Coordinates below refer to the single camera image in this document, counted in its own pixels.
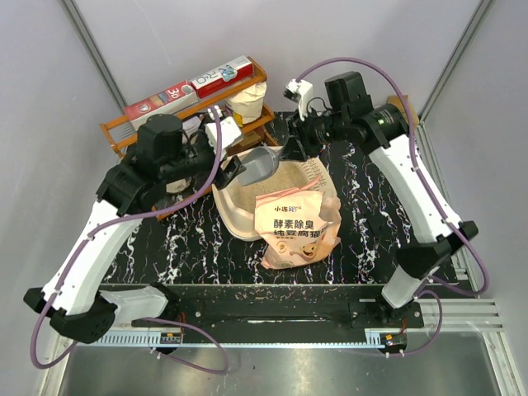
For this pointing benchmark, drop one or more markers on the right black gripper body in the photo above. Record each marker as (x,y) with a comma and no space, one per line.
(314,131)

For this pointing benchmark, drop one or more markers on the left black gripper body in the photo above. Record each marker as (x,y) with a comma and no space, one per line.
(202,157)

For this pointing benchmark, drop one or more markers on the metal litter scoop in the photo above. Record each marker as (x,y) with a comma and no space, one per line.
(260,163)

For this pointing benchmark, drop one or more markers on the pink cat litter bag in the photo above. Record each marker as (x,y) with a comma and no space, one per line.
(300,226)

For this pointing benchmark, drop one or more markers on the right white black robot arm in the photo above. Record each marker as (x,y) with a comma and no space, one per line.
(381,134)

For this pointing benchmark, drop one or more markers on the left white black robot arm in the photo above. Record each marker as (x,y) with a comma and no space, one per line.
(163,154)

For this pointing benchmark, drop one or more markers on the beige plastic litter box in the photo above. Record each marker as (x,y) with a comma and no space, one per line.
(236,203)

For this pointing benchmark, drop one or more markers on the red white box left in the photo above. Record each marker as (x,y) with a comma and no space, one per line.
(171,100)

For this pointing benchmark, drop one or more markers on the red white box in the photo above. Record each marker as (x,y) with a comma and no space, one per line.
(171,100)
(225,75)

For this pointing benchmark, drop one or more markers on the brown cardboard box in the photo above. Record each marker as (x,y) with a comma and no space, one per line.
(395,100)

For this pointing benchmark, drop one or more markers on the red white box right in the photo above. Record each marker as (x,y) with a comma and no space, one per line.
(225,75)

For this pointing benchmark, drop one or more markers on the white paper bag lower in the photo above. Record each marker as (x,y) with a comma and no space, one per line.
(177,187)

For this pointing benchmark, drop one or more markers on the white paper bag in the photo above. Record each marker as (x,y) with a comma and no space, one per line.
(177,187)
(246,105)

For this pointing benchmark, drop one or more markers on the orange wooden shelf rack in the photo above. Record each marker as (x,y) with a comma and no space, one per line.
(120,133)

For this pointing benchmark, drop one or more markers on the white paper bag upper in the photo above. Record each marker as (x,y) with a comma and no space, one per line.
(246,105)

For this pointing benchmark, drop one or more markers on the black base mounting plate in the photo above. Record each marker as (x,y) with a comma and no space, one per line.
(287,314)

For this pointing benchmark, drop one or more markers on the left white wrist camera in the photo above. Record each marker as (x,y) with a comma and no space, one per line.
(230,133)

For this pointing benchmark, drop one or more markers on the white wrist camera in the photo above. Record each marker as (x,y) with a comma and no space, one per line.
(300,92)
(230,133)

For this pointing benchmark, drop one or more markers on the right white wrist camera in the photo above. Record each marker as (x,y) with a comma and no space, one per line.
(300,92)

